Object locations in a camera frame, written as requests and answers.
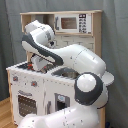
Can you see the red left oven knob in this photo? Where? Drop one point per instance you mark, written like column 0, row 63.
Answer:
column 15, row 78

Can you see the black toy stovetop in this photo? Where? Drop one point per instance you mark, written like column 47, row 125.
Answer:
column 28, row 66

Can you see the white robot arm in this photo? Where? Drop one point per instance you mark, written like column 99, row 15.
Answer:
column 90, row 91

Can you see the toy microwave with door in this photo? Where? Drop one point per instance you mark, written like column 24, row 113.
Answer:
column 73, row 23

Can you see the grey toy dishwasher panel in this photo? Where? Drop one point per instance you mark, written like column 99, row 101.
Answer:
column 61, row 102

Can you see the grey cabinet door handle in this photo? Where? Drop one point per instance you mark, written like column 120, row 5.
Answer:
column 49, row 107

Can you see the red oven knob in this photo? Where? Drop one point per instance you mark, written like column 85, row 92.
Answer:
column 15, row 78
column 34, row 83

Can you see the red right oven knob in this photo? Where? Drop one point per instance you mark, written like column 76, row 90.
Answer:
column 34, row 83

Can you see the grey toy sink basin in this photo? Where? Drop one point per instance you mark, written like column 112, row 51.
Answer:
column 66, row 73

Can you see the grey backdrop curtain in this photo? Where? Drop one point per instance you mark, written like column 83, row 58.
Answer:
column 114, row 44

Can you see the white wooden toy kitchen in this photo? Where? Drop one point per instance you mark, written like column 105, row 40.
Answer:
column 47, row 84

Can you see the toy oven door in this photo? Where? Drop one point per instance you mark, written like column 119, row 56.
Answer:
column 26, row 104

